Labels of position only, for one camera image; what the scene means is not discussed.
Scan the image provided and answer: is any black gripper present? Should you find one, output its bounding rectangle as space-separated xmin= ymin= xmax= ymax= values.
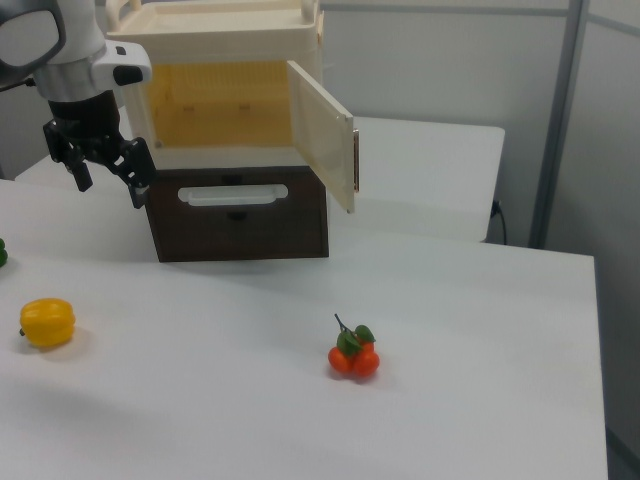
xmin=42 ymin=92 xmax=158 ymax=211

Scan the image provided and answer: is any cream cabinet door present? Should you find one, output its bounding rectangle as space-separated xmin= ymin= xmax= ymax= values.
xmin=285 ymin=59 xmax=356 ymax=215

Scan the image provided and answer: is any cream plastic cabinet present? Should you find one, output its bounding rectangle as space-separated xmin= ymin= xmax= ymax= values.
xmin=104 ymin=0 xmax=326 ymax=170

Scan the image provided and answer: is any dark brown wooden drawer box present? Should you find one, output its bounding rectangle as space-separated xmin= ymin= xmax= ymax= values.
xmin=143 ymin=166 xmax=330 ymax=264

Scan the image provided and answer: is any yellow bell pepper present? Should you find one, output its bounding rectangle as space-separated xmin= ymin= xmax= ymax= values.
xmin=18 ymin=297 xmax=76 ymax=349

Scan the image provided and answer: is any orange tomato cluster with leaves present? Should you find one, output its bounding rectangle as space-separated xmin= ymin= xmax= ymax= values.
xmin=327 ymin=313 xmax=381 ymax=379

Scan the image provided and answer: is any white drawer handle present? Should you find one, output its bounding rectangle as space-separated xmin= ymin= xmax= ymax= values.
xmin=177 ymin=182 xmax=290 ymax=207

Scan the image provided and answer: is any copper door handle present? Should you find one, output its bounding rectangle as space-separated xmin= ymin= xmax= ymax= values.
xmin=352 ymin=128 xmax=362 ymax=193

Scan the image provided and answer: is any black power cable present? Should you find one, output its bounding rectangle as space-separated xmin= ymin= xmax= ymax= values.
xmin=491 ymin=199 xmax=509 ymax=246

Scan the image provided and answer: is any grey partition post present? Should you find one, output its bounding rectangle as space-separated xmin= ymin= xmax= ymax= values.
xmin=528 ymin=0 xmax=589 ymax=250

